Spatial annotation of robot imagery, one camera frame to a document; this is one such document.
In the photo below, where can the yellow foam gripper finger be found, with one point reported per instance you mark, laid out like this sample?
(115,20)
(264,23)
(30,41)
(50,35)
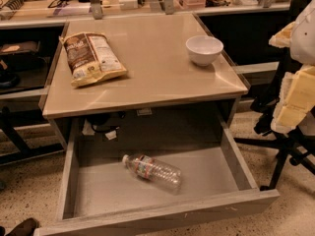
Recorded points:
(282,38)
(297,98)

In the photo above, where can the brown chip bag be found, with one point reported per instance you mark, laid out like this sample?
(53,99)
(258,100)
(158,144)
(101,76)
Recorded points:
(91,59)

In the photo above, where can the black office chair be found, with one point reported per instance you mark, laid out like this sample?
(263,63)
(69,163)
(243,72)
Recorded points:
(296,145)

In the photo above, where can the clear plastic water bottle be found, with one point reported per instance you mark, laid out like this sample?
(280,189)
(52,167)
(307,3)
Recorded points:
(164,175)

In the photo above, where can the dark shoe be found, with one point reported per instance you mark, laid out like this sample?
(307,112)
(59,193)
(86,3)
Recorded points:
(25,228)

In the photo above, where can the beige top counter cabinet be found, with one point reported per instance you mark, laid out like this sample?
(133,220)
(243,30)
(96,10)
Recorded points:
(152,48)

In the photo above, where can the white ceramic bowl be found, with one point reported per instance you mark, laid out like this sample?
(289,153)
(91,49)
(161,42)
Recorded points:
(203,50)

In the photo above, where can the long background workbench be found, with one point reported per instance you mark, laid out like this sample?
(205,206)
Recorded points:
(45,13)

